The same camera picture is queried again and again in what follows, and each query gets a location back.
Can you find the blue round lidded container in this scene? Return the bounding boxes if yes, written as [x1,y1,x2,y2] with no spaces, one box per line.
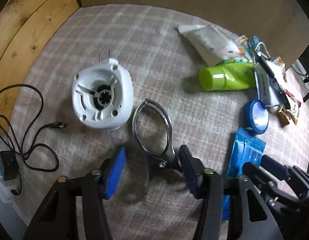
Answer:
[244,99,269,135]

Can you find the blue foil sachet pack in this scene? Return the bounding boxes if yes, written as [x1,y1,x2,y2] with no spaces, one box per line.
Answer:
[220,126,267,221]

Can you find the gold candy wrappers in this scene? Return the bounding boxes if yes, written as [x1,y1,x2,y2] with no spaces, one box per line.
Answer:
[277,89,302,127]

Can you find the white round appliance base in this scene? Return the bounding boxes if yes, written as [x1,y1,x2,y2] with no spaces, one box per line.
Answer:
[71,58,134,131]

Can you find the plaid table cloth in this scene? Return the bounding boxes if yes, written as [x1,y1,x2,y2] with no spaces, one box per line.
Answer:
[11,4,257,239]

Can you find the green plastic bottle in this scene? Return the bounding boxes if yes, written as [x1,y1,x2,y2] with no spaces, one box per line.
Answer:
[199,63,256,91]

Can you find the black power adapter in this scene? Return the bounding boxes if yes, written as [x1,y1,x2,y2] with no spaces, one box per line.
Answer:
[0,151,19,181]

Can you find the silver carabiner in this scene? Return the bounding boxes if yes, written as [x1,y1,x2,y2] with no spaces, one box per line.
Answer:
[254,41,272,61]

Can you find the white plastic pouch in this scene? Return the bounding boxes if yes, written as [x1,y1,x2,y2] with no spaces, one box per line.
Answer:
[178,24,245,66]

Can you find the black usb cable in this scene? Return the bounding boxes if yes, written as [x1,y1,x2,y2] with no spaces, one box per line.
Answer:
[0,83,68,196]

